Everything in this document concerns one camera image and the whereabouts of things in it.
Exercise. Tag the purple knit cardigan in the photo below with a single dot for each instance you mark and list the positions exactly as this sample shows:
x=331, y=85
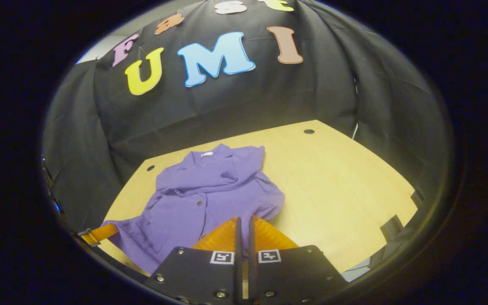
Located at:
x=193, y=186

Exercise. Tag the pale blue object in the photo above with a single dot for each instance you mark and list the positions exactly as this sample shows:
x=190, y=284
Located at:
x=354, y=273

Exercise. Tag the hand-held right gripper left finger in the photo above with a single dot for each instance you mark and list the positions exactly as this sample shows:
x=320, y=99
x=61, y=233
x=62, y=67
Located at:
x=238, y=262

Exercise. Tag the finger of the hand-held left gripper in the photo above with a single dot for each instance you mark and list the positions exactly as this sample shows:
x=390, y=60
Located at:
x=102, y=233

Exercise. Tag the dark block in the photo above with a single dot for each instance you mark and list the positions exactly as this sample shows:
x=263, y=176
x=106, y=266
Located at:
x=392, y=226
x=417, y=198

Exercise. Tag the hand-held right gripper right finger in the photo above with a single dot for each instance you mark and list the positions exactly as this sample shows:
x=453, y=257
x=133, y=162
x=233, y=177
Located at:
x=252, y=262

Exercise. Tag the black backdrop cloth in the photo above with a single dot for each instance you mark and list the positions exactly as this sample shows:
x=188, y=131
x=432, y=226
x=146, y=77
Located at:
x=248, y=97

